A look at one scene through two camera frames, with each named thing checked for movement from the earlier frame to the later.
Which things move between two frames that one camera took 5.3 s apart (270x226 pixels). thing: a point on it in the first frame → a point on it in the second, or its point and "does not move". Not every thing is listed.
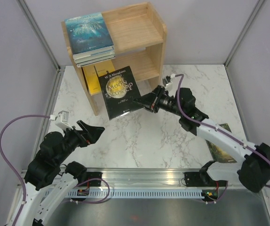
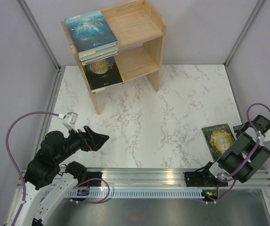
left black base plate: [90, 175] does not move
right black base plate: [201, 179] does not move
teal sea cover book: [88, 32] does not move
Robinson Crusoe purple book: [83, 64] → [85, 62]
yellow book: [91, 73] → [122, 78]
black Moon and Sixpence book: [119, 89] → [103, 74]
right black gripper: [151, 101] → [235, 129]
